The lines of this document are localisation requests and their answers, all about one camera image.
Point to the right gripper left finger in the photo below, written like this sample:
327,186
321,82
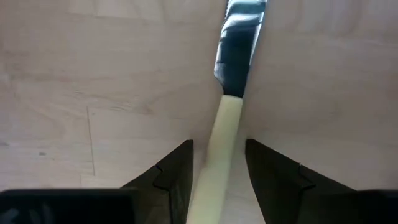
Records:
164,193

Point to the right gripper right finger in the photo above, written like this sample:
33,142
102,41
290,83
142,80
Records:
289,196

